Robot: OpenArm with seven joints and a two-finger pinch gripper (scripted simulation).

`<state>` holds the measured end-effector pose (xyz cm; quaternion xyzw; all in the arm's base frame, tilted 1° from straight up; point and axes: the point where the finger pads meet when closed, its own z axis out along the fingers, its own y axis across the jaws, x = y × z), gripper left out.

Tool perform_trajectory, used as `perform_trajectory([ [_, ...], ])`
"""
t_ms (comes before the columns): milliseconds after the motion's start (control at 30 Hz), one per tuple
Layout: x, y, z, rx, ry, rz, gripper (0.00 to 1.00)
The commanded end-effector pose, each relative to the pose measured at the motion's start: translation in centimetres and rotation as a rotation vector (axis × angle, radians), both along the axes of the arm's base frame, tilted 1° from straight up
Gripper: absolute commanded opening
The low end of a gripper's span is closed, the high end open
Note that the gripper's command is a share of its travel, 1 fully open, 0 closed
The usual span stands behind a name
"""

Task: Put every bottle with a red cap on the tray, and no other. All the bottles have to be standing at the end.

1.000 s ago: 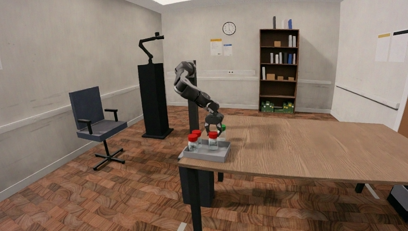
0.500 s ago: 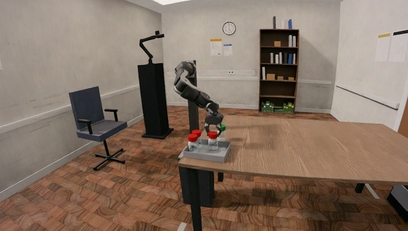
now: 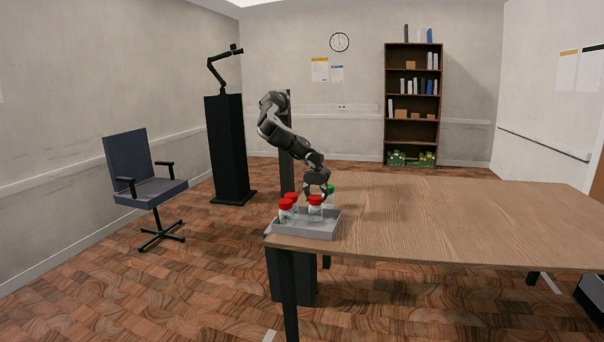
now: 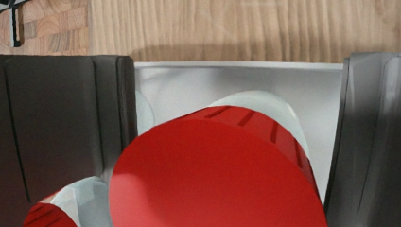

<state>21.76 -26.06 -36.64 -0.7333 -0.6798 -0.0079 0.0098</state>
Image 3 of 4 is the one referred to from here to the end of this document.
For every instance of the green-capped bottle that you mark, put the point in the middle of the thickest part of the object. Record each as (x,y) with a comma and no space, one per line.
(329,203)

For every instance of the white bottle with red cap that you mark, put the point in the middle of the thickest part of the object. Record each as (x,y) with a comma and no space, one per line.
(294,197)
(285,212)
(315,209)

